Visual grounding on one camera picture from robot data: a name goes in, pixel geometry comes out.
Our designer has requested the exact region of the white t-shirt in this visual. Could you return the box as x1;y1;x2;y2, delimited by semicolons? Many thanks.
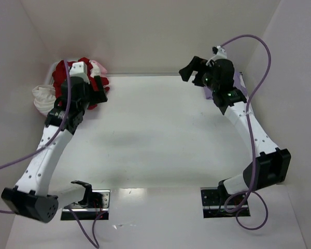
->
32;85;56;117

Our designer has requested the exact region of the purple t-shirt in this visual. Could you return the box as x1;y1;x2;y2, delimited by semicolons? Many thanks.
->
203;72;248;100

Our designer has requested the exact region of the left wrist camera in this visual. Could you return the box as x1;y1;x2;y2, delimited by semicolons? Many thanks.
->
69;62;90;84

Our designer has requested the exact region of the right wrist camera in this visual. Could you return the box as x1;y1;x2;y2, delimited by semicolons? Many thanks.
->
206;46;227;66

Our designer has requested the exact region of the white laundry basket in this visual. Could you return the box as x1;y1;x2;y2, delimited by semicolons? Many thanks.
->
43;61;60;85

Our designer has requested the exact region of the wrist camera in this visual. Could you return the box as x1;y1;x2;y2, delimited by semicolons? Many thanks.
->
69;62;90;84
206;46;227;66

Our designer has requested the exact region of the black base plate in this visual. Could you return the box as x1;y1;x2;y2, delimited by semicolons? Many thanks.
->
201;187;250;218
60;189;111;221

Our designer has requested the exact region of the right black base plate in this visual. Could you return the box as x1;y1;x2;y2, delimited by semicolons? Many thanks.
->
201;187;250;218

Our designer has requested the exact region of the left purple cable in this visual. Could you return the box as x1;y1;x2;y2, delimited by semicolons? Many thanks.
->
0;59;107;248

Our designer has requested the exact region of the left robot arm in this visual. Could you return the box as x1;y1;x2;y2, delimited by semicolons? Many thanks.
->
1;76;107;223

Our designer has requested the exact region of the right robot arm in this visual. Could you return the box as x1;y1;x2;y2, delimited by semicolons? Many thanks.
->
179;56;291;202

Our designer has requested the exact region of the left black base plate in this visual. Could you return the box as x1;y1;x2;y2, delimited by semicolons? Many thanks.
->
60;189;111;221

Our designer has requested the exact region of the pink t-shirt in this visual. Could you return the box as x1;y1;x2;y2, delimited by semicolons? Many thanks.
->
90;60;107;77

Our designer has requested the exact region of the red t-shirt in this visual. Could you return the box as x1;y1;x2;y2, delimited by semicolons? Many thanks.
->
51;56;111;110

